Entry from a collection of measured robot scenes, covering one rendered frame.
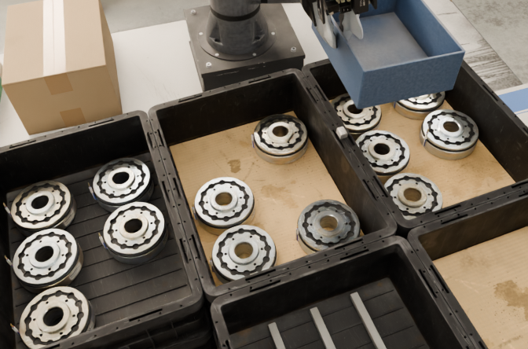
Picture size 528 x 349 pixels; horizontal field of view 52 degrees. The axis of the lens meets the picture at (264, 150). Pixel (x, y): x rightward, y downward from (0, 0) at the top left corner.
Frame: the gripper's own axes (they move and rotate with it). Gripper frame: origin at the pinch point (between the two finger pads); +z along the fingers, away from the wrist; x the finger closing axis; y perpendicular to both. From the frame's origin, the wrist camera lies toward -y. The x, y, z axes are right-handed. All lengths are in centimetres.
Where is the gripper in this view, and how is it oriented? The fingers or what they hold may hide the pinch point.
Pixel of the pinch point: (336, 36)
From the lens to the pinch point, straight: 80.9
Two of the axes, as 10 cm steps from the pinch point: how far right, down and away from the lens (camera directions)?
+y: 2.2, 7.4, -6.4
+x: 9.6, -2.8, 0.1
